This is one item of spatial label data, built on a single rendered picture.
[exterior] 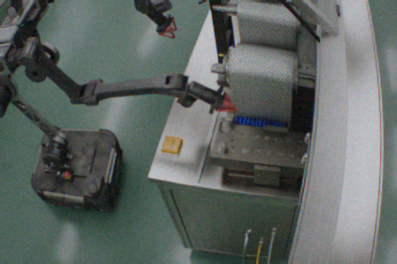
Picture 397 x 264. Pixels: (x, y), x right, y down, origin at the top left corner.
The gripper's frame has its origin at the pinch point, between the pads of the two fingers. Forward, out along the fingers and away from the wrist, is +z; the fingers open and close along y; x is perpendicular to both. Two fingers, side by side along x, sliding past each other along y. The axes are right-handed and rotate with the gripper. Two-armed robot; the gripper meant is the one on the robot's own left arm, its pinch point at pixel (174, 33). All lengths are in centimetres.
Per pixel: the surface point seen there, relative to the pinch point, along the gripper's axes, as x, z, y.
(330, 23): -88, -24, -65
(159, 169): 5, 14, -65
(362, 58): -90, 6, -52
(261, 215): -21, 52, -75
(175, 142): 0, 14, -54
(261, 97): -42, 11, -49
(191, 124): -3.2, 18.8, -42.9
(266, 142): -37, 23, -60
